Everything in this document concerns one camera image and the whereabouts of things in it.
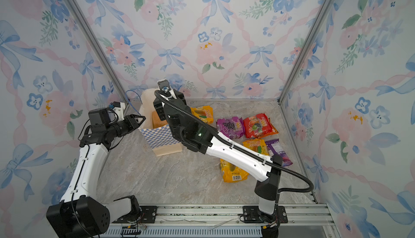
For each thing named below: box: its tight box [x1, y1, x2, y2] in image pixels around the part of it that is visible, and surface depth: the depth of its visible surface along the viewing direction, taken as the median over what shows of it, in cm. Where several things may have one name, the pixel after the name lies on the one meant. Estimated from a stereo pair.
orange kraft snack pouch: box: [151, 110, 163, 129], surface depth 101 cm
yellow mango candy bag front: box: [219, 158, 250, 183], surface depth 84 cm
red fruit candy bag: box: [243, 112, 279, 139], surface depth 99 cm
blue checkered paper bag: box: [138, 88, 183, 157], surface depth 83 cm
